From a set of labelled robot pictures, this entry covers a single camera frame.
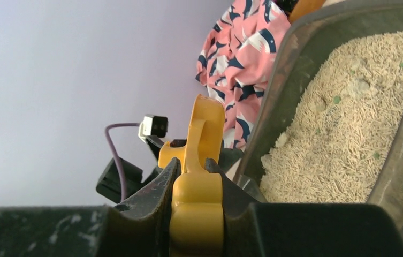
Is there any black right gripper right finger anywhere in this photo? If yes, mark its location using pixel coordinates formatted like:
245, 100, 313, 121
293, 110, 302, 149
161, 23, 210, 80
205, 159, 403, 256

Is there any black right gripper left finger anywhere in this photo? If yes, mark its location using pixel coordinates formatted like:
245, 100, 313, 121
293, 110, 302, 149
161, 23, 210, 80
0, 158, 181, 256

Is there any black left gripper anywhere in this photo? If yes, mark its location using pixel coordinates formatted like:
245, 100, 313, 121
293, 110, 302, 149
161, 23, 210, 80
96, 134, 166, 205

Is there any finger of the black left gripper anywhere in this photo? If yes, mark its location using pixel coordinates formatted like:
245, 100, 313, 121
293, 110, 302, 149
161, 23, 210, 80
219, 148, 244, 174

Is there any yellow litter scoop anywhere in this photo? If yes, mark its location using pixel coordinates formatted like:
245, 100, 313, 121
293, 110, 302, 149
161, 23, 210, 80
158, 95, 224, 256

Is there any dark translucent litter box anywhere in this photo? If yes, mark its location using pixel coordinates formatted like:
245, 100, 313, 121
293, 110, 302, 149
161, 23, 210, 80
233, 1, 403, 238

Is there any beige cat litter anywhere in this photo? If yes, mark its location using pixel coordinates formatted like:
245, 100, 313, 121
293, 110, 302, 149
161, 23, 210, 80
260, 32, 403, 203

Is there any orange box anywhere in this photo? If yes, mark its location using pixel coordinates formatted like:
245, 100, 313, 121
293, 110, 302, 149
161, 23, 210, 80
288, 0, 326, 24

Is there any pink patterned cloth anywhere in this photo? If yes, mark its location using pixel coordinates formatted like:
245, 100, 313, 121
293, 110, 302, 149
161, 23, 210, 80
195, 0, 290, 148

